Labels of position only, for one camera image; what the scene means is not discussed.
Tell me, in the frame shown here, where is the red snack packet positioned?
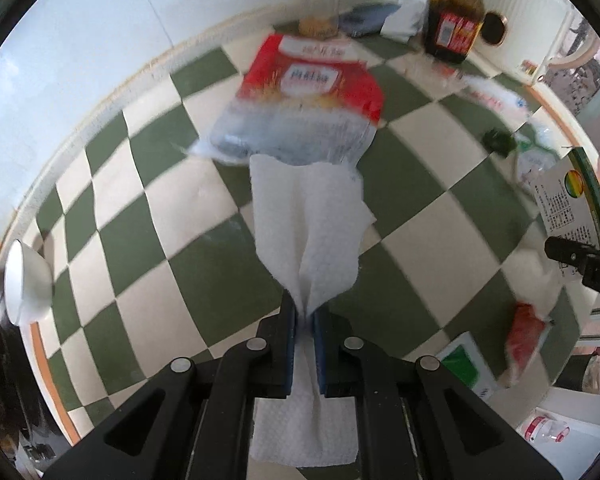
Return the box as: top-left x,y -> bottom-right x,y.
502,302 -> 556,386

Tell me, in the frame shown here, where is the clear wrapper with red print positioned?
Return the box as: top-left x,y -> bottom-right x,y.
455,72 -> 536,121

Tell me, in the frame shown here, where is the green white checkered tablecloth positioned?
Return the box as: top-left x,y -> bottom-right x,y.
0,5 -> 600,446

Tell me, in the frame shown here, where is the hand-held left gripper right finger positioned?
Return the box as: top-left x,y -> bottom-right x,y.
312,307 -> 563,480

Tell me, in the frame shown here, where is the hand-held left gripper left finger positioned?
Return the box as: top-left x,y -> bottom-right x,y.
42,290 -> 298,480

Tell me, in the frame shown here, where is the green and white packet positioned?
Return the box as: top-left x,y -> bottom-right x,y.
437,332 -> 496,403

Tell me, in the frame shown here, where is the crumpled white tissue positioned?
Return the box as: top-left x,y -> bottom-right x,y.
380,0 -> 431,43

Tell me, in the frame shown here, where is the white carton with rainbow label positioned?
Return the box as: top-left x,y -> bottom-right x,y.
532,147 -> 600,276

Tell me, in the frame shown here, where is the white paper towel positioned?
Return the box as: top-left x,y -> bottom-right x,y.
249,154 -> 378,466

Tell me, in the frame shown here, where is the dark blue cloth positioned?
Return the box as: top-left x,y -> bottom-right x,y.
339,2 -> 401,37

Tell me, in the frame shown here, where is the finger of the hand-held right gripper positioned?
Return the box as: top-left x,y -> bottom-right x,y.
544,236 -> 600,281

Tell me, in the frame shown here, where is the white bowl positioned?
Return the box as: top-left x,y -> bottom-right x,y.
2,240 -> 56,326

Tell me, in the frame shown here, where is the red and clear tissue pack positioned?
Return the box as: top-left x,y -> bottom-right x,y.
187,32 -> 386,166

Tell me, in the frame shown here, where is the dark brown sauce bottle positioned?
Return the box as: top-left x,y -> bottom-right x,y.
424,0 -> 486,65

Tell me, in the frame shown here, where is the dark green crumpled wrapper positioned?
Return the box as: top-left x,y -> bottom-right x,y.
481,129 -> 516,157

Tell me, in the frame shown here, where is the clear bottle with pink cap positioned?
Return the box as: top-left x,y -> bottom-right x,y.
522,407 -> 571,446

